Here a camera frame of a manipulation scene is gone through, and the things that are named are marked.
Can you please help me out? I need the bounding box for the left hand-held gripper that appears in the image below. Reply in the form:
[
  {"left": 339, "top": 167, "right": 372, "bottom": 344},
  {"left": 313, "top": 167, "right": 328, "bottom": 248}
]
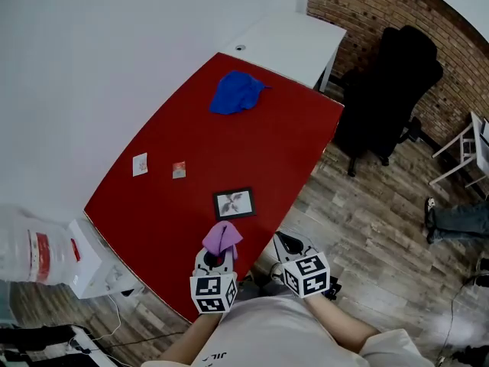
[{"left": 189, "top": 245, "right": 238, "bottom": 315}]

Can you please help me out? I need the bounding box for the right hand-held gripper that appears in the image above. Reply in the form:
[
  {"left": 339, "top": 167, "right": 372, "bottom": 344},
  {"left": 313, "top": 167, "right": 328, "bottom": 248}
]
[{"left": 272, "top": 230, "right": 332, "bottom": 300}]

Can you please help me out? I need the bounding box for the purple cloth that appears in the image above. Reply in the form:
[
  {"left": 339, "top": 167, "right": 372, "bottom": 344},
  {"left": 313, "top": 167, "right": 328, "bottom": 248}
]
[{"left": 201, "top": 220, "right": 244, "bottom": 261}]

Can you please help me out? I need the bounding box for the black picture frame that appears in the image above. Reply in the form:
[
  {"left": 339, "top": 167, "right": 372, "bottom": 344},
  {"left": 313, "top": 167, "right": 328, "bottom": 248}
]
[{"left": 212, "top": 187, "right": 257, "bottom": 222}]

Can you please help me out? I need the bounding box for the person's left forearm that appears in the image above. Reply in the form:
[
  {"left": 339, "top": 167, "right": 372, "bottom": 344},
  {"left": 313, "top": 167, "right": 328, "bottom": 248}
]
[{"left": 160, "top": 311, "right": 223, "bottom": 367}]

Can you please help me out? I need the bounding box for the person's right forearm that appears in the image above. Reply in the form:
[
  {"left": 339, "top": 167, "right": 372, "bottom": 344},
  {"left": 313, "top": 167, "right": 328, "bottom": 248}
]
[{"left": 305, "top": 294, "right": 383, "bottom": 354}]

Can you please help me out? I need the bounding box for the blue cloth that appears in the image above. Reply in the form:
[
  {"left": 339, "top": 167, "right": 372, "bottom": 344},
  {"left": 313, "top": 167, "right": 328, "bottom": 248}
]
[{"left": 209, "top": 70, "right": 274, "bottom": 115}]

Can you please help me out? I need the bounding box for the person's shoe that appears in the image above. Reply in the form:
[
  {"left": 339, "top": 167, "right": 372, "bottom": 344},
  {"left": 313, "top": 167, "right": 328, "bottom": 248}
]
[
  {"left": 423, "top": 196, "right": 437, "bottom": 245},
  {"left": 267, "top": 261, "right": 286, "bottom": 283}
]

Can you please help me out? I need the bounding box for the person's white shirt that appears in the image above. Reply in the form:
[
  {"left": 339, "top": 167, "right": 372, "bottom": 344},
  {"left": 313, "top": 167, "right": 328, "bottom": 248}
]
[{"left": 141, "top": 294, "right": 436, "bottom": 367}]

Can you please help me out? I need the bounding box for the white box with red label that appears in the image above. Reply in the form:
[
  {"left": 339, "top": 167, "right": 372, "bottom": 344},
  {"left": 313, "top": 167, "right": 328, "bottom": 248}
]
[{"left": 65, "top": 218, "right": 105, "bottom": 300}]

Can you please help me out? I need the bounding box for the white printed card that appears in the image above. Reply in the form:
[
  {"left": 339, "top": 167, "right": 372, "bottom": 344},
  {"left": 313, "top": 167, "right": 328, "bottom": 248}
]
[{"left": 131, "top": 151, "right": 149, "bottom": 178}]

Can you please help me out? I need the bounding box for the black and white floor equipment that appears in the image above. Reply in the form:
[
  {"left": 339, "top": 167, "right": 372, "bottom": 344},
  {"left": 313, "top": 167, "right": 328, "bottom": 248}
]
[{"left": 0, "top": 323, "right": 115, "bottom": 367}]

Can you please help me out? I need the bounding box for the black office chair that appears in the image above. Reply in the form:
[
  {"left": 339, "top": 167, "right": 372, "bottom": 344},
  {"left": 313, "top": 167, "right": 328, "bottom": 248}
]
[{"left": 331, "top": 24, "right": 445, "bottom": 178}]

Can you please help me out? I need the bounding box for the clear plastic water jug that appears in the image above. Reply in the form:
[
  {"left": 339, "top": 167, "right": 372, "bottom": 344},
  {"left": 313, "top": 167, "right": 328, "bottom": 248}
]
[{"left": 0, "top": 203, "right": 70, "bottom": 287}]

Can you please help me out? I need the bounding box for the white desk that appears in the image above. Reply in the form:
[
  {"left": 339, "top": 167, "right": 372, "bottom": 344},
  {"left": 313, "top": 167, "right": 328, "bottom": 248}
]
[{"left": 219, "top": 11, "right": 347, "bottom": 93}]

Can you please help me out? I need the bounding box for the white cable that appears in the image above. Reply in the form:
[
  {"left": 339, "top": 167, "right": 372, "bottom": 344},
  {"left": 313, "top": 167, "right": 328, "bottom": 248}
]
[{"left": 90, "top": 291, "right": 124, "bottom": 342}]

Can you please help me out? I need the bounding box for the black floor cable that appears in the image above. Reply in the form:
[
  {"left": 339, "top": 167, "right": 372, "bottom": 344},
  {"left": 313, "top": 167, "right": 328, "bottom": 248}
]
[{"left": 438, "top": 275, "right": 489, "bottom": 363}]

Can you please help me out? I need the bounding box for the white metal frame table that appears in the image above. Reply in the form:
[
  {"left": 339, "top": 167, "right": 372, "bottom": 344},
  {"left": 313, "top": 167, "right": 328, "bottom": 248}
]
[{"left": 429, "top": 110, "right": 489, "bottom": 199}]

